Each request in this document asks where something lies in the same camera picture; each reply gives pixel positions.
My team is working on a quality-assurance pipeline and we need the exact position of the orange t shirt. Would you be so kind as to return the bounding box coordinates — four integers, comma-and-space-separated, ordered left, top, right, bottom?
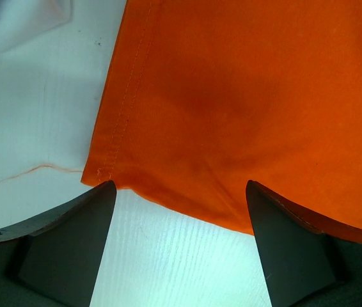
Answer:
81, 1, 362, 243

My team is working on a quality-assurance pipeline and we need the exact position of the folded white t shirt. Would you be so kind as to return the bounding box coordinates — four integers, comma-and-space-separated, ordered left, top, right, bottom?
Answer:
0, 1, 72, 52

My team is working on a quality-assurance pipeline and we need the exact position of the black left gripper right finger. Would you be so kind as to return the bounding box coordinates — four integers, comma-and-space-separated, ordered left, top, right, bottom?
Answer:
246, 180, 362, 306

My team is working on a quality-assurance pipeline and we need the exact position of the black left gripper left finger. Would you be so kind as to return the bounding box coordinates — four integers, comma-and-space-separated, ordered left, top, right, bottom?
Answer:
0, 181, 116, 306

